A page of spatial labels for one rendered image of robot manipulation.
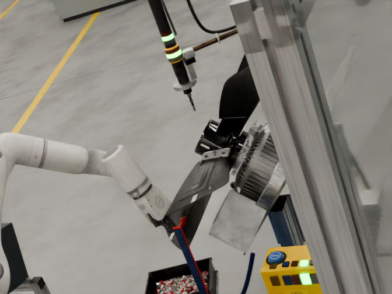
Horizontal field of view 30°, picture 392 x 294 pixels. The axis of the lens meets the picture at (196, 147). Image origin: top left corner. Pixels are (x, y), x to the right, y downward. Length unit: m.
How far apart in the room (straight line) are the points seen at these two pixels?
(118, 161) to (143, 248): 2.04
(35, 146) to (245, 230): 0.68
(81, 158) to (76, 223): 2.60
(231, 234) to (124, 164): 0.39
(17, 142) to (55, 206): 2.98
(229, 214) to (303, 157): 1.66
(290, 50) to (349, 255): 0.19
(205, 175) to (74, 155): 0.40
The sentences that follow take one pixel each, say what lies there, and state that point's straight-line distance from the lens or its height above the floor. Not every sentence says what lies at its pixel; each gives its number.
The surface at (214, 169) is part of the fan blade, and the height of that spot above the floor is 1.21.
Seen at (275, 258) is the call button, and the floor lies 1.08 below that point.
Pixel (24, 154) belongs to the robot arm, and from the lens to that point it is 2.18.
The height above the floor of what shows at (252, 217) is 1.00.
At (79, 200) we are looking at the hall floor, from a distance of 5.07.
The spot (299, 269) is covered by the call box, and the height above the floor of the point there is 1.07.
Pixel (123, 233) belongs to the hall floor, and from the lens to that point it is 4.47.
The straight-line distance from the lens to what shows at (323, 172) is 0.59.
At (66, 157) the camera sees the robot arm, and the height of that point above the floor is 1.36.
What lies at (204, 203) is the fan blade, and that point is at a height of 1.05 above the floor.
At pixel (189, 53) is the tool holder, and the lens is 2.10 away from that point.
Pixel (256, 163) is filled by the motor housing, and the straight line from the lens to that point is 2.22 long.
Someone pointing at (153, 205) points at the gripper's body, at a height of 1.10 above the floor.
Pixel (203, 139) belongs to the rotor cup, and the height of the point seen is 1.24.
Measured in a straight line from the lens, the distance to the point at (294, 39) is 0.54.
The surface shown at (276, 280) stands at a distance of 1.90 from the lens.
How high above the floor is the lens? 2.20
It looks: 25 degrees down
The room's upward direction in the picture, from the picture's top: 21 degrees counter-clockwise
